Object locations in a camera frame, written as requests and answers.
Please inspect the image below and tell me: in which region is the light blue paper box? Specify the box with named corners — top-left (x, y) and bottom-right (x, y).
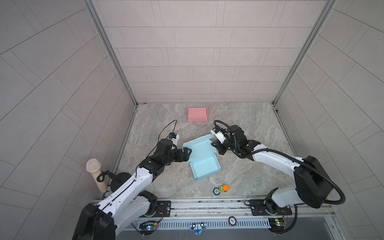
top-left (183, 134), bottom-right (222, 180)

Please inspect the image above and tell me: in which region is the pink paper box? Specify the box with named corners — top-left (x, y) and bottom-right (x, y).
top-left (187, 107), bottom-right (209, 122)

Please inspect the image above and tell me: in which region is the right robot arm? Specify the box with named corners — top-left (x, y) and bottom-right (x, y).
top-left (211, 120), bottom-right (346, 215)

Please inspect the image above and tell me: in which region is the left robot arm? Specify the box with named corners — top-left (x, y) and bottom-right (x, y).
top-left (72, 139), bottom-right (192, 240)

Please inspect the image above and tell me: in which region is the orange green small toy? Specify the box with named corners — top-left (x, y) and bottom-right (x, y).
top-left (219, 185), bottom-right (229, 192)

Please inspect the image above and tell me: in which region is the black round stand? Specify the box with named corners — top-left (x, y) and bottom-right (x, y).
top-left (96, 171), bottom-right (132, 192)

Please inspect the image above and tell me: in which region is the blue red sticker tag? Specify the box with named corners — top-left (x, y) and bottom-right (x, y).
top-left (190, 223), bottom-right (207, 236)

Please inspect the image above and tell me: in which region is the left green circuit board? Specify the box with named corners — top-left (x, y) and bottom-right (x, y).
top-left (139, 221), bottom-right (159, 236)

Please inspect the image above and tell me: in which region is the green circuit board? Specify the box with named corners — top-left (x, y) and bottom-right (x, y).
top-left (139, 221), bottom-right (159, 236)
top-left (268, 218), bottom-right (288, 233)

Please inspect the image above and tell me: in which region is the right green circuit board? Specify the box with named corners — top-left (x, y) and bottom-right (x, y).
top-left (268, 218), bottom-right (288, 233)

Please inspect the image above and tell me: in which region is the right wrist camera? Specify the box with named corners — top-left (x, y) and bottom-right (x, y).
top-left (211, 128), bottom-right (226, 144)

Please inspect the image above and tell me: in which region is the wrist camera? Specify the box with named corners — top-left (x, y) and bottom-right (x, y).
top-left (211, 128), bottom-right (226, 144)
top-left (168, 133), bottom-right (180, 145)

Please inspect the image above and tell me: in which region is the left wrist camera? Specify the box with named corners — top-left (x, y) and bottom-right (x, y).
top-left (168, 133), bottom-right (180, 145)

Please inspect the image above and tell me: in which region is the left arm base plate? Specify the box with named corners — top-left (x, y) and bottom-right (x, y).
top-left (141, 201), bottom-right (172, 218)

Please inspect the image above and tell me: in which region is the aluminium rail frame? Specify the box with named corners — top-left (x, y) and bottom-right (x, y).
top-left (85, 196), bottom-right (335, 223)

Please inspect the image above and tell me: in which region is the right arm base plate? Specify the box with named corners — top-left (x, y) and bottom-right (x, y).
top-left (247, 199), bottom-right (293, 216)

